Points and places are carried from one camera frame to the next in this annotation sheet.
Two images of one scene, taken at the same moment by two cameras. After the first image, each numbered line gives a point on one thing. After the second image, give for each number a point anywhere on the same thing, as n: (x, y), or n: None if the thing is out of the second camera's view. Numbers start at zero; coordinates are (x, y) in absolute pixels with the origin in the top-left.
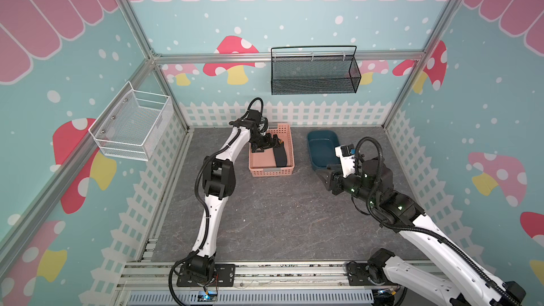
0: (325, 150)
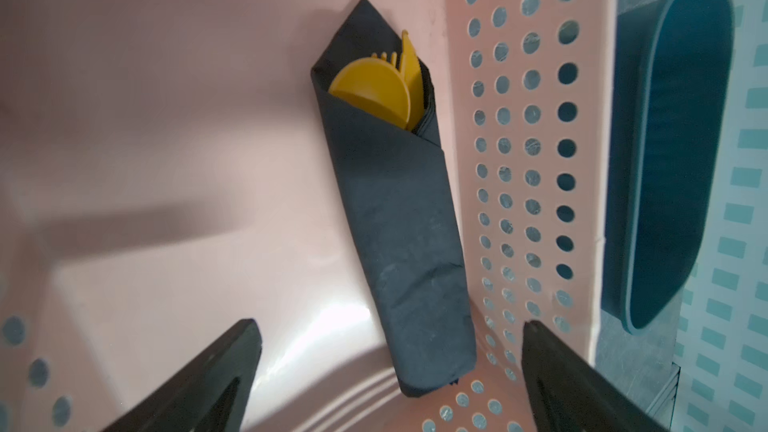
0: (670, 122)
